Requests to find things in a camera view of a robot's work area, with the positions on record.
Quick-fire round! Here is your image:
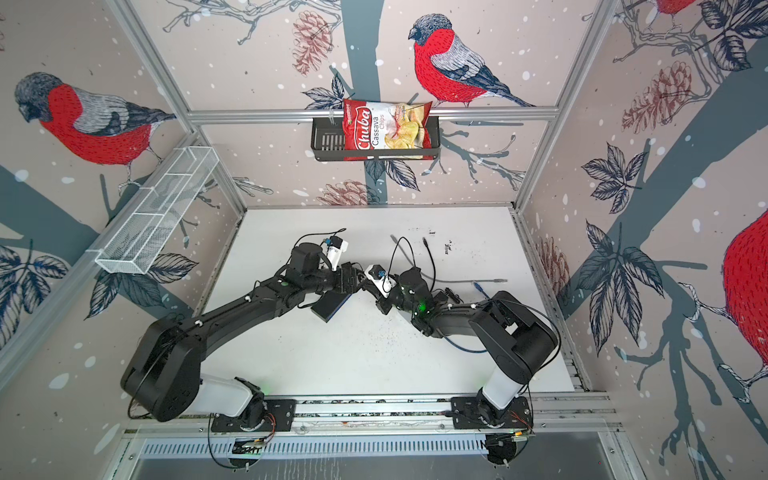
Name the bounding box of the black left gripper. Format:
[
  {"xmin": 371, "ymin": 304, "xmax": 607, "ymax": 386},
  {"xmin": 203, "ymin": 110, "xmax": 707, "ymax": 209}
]
[{"xmin": 303, "ymin": 264, "xmax": 372, "ymax": 295}]

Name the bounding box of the black power adapter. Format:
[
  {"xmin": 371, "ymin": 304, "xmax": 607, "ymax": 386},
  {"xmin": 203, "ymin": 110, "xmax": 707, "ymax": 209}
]
[{"xmin": 442, "ymin": 288, "xmax": 462, "ymax": 303}]

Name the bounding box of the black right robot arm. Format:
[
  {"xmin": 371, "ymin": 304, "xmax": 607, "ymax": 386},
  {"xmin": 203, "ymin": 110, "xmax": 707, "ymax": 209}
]
[{"xmin": 363, "ymin": 265, "xmax": 561, "ymax": 426}]

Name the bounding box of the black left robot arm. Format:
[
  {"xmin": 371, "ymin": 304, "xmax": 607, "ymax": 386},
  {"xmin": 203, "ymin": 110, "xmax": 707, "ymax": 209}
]
[{"xmin": 120, "ymin": 243, "xmax": 364, "ymax": 428}]

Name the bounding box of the red cassava chips bag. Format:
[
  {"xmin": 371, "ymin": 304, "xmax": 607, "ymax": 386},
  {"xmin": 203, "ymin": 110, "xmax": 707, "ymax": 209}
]
[{"xmin": 342, "ymin": 99, "xmax": 434, "ymax": 152}]

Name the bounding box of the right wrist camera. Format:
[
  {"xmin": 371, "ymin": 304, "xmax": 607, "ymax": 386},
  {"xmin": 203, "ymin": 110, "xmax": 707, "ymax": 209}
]
[{"xmin": 364, "ymin": 264, "xmax": 396, "ymax": 296}]

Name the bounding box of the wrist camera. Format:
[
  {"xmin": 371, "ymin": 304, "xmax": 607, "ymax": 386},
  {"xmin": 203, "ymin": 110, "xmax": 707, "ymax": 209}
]
[
  {"xmin": 325, "ymin": 235, "xmax": 348, "ymax": 270},
  {"xmin": 364, "ymin": 264, "xmax": 396, "ymax": 296}
]

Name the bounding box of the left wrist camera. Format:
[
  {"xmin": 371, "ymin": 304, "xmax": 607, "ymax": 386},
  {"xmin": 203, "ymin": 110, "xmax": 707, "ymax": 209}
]
[{"xmin": 325, "ymin": 235, "xmax": 348, "ymax": 270}]

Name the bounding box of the blue ethernet cable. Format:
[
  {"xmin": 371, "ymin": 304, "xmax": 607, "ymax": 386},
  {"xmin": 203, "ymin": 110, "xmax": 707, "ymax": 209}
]
[{"xmin": 443, "ymin": 281, "xmax": 493, "ymax": 355}]

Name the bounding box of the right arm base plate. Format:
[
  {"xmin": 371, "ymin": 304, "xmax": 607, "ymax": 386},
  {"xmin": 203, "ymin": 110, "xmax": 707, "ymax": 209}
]
[{"xmin": 448, "ymin": 395, "xmax": 533, "ymax": 430}]

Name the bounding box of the black wall basket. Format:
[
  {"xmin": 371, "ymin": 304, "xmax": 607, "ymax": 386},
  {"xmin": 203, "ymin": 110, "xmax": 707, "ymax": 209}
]
[{"xmin": 310, "ymin": 117, "xmax": 441, "ymax": 162}]

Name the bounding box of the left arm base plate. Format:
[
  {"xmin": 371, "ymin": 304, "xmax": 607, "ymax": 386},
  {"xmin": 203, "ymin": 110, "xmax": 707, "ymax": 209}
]
[{"xmin": 211, "ymin": 399, "xmax": 297, "ymax": 434}]

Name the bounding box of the white wire mesh shelf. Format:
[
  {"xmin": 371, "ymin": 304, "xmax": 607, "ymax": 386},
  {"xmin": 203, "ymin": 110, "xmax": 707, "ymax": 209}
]
[{"xmin": 95, "ymin": 146, "xmax": 219, "ymax": 274}]

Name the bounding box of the aluminium mounting rail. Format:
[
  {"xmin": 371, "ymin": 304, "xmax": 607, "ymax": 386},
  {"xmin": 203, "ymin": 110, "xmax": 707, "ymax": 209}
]
[{"xmin": 122, "ymin": 392, "xmax": 619, "ymax": 438}]

